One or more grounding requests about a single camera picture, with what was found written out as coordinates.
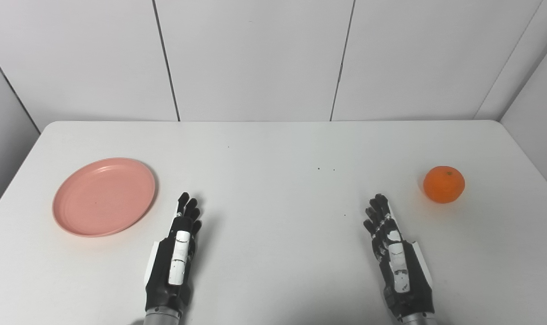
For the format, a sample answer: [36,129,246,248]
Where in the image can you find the pink round plate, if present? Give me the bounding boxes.
[52,157,157,238]

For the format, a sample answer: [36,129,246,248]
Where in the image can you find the orange fruit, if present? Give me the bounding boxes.
[423,165,466,204]

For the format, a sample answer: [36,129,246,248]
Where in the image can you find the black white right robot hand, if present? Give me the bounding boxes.
[363,193,436,317]

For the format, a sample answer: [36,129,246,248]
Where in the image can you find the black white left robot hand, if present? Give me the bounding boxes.
[144,192,203,315]

